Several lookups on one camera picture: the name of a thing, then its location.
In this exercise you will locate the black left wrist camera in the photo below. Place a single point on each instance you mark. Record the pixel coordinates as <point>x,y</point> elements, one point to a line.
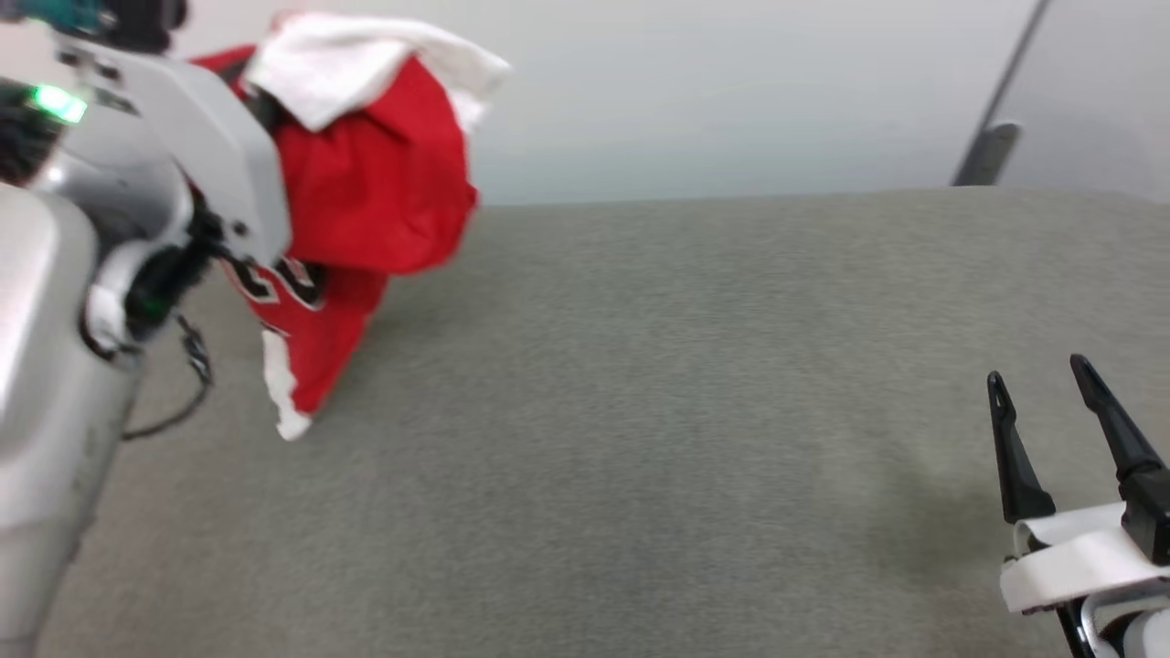
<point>142,20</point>

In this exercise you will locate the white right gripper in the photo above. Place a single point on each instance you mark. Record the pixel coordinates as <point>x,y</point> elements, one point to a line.
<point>1069,557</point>

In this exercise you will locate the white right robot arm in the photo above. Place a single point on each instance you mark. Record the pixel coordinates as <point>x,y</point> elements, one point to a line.
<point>1147,635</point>

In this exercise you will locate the dark grey stand pole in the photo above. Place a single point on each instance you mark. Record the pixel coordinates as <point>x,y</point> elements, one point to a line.
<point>987,151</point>

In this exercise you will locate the red and white jersey garment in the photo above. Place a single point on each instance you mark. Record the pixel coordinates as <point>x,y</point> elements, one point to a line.
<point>384,183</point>

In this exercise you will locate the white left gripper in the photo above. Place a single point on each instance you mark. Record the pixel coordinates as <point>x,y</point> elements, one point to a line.
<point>219,146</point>

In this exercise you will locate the grey fabric surface cover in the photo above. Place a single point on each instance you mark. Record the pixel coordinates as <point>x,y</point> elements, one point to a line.
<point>640,411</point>

